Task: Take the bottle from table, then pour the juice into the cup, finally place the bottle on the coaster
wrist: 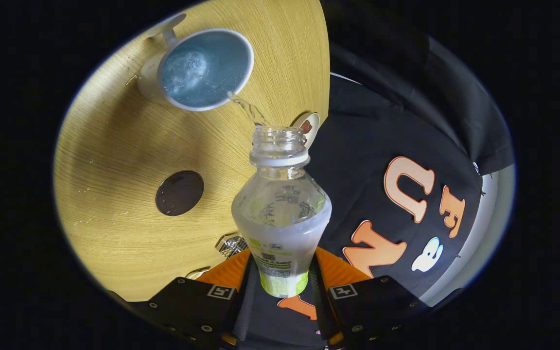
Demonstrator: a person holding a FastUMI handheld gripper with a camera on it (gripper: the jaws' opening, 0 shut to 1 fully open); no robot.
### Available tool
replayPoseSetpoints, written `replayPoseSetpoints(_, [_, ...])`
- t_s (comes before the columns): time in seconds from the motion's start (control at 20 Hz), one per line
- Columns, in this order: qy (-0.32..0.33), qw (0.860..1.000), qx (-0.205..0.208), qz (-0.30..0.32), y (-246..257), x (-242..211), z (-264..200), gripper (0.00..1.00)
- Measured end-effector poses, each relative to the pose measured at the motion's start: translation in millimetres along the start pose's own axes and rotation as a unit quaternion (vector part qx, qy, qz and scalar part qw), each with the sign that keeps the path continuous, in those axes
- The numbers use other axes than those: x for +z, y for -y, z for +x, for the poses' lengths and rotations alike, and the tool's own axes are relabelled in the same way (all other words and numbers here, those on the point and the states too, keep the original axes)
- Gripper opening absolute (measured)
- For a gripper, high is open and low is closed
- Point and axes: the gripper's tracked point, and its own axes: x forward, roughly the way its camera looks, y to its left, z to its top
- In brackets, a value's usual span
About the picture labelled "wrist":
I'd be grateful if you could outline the metal wire utensil holder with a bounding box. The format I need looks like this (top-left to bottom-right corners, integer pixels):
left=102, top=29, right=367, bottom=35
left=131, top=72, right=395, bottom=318
left=215, top=232, right=249, bottom=259

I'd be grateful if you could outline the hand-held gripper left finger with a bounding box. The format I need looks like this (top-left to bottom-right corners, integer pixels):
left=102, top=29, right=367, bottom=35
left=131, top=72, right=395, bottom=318
left=115, top=249, right=257, bottom=350

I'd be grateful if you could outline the clear plastic juice bottle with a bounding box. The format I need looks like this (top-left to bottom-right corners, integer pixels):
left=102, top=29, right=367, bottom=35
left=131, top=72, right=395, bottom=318
left=231, top=126, right=333, bottom=299

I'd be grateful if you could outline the white cup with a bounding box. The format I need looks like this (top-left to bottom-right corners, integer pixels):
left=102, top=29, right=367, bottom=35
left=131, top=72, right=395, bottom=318
left=136, top=13, right=256, bottom=113

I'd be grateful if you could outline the white oval plate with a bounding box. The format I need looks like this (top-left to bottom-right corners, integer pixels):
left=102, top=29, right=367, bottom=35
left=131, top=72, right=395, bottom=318
left=292, top=112, right=321, bottom=150

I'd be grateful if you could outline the dark round coaster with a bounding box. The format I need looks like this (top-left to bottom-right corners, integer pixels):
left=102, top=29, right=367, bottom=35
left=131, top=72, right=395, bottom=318
left=155, top=170, right=205, bottom=217

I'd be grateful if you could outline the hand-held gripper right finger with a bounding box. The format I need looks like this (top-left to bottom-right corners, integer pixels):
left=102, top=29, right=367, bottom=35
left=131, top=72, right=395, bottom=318
left=311, top=246, right=432, bottom=350

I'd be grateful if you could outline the wooden table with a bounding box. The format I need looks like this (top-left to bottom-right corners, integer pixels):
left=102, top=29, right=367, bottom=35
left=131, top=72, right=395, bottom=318
left=52, top=0, right=331, bottom=303

